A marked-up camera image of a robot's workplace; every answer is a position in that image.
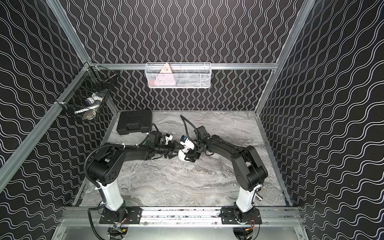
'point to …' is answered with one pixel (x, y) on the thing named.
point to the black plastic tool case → (134, 121)
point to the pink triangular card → (166, 76)
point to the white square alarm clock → (181, 155)
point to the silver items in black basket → (92, 103)
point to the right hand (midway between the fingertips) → (190, 150)
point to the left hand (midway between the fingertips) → (182, 148)
